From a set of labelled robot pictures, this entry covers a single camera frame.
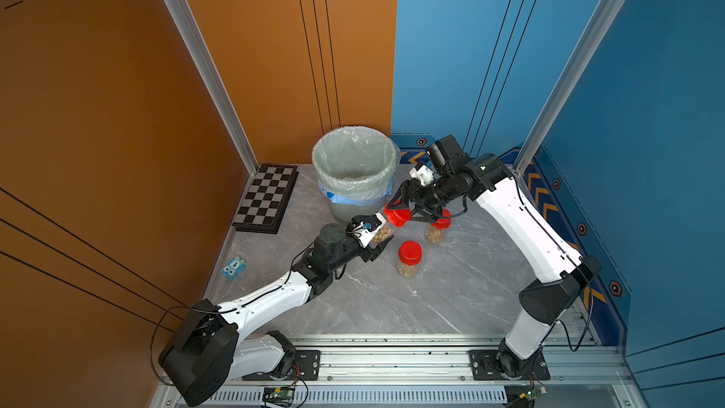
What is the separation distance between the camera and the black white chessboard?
1013 millimetres

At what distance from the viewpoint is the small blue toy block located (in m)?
0.91

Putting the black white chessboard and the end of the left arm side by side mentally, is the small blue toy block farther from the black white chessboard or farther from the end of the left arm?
the end of the left arm
